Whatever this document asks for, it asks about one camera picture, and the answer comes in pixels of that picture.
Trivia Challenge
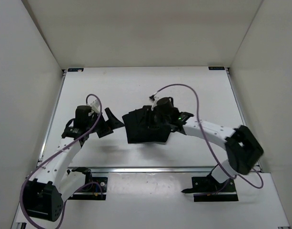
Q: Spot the right corner label sticker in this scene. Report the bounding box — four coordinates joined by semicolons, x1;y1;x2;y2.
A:
208;66;225;71

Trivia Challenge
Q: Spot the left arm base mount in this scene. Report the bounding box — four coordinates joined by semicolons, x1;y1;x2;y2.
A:
67;167;108;201

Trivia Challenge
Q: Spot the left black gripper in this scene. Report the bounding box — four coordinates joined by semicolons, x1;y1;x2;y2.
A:
88;106;125;137

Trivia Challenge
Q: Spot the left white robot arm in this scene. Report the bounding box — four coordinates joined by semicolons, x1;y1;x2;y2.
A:
20;105;124;222

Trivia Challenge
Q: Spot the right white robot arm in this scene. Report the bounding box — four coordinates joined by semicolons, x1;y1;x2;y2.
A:
142;97;264;191

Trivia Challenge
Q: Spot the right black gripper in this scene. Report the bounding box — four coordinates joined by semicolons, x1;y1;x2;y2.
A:
137;107;171;130

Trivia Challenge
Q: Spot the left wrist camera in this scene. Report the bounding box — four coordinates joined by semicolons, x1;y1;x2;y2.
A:
89;100;101;113

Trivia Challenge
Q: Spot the corner label sticker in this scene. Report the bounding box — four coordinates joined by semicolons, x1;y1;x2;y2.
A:
208;66;225;71
67;68;84;72

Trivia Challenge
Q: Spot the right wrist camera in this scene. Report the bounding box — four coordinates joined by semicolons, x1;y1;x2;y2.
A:
149;94;159;111

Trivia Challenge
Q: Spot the front aluminium table rail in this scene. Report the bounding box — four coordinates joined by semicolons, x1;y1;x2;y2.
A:
36;167;263;174

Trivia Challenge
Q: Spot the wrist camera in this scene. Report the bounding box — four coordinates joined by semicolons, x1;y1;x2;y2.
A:
89;100;101;113
149;94;159;111

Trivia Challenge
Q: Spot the left corner label sticker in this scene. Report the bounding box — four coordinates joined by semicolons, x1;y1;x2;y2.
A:
67;68;84;72

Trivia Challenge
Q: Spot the black pleated skirt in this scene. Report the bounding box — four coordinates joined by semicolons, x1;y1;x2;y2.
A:
122;105;171;144

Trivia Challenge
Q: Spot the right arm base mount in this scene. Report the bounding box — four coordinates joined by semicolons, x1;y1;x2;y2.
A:
181;175;239;202

